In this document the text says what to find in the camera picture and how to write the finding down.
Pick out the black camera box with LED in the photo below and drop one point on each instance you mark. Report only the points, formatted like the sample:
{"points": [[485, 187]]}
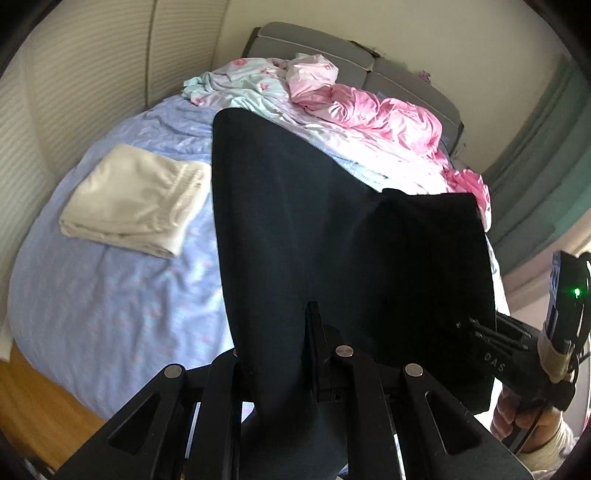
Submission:
{"points": [[568, 304]]}

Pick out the folded cream white garment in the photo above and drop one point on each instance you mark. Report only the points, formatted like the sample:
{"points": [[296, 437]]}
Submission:
{"points": [[138, 200]]}

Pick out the black pants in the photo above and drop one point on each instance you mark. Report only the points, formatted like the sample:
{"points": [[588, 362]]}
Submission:
{"points": [[393, 273]]}

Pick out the pink quilt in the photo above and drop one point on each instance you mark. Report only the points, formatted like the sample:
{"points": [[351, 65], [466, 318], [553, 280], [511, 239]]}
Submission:
{"points": [[403, 126]]}

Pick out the green curtain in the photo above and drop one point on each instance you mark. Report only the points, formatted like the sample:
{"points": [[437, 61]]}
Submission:
{"points": [[540, 185]]}

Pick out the blue striped floral bedsheet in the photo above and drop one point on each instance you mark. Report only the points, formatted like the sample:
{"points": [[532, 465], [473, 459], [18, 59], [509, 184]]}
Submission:
{"points": [[101, 320]]}

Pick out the light floral pillow cloth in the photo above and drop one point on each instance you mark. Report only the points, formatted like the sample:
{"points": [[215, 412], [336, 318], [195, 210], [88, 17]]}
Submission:
{"points": [[255, 84]]}

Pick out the right hand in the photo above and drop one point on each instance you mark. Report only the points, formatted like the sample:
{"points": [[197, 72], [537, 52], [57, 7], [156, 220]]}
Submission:
{"points": [[508, 415]]}

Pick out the grey headboard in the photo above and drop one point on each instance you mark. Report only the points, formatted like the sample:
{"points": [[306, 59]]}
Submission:
{"points": [[359, 67]]}

